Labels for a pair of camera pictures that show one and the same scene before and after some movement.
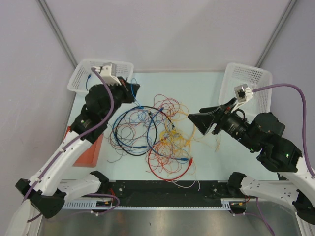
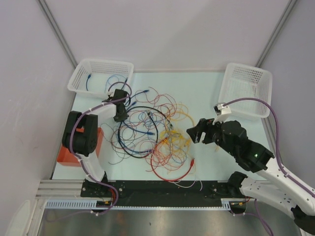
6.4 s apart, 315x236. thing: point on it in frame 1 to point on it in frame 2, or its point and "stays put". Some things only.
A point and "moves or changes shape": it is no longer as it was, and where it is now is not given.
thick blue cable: (88, 76) stays put
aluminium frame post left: (52, 21) stays put
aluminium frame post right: (291, 5) stays put
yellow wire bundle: (173, 138) stays put
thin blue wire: (132, 89) moves or changes shape
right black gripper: (203, 120) to (204, 126)
